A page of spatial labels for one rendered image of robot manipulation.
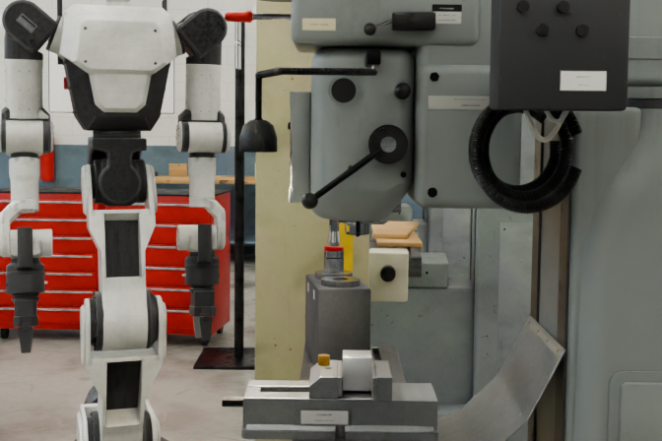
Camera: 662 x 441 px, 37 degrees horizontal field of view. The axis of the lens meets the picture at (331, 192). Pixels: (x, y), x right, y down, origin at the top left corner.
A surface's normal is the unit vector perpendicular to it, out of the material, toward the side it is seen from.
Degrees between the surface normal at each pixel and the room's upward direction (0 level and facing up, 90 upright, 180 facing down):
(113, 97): 90
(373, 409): 90
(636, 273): 88
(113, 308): 66
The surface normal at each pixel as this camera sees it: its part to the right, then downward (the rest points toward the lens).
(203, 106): 0.29, 0.11
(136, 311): 0.28, -0.34
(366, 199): 0.00, 0.53
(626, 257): 0.00, 0.04
